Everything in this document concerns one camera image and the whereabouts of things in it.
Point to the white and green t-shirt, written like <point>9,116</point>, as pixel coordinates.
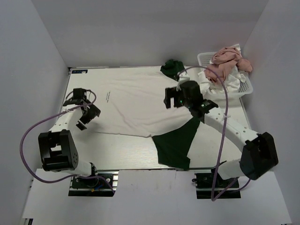
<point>131,104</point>

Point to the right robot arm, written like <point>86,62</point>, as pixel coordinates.
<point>258,151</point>

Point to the blue label sticker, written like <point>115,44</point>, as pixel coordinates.
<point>79,71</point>

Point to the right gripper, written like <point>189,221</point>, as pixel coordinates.
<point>169,93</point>

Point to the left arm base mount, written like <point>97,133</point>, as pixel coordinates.
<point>103,186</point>

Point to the white cloths in basket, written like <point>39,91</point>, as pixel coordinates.
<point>231,83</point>

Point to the pink t-shirt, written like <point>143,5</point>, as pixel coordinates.
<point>223,62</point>

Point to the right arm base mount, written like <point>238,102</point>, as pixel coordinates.
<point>203,183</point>

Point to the white plastic basket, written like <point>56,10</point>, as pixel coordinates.
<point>245,84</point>

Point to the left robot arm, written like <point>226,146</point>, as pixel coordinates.
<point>57,147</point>

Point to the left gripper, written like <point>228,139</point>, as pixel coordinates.
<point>93,112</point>

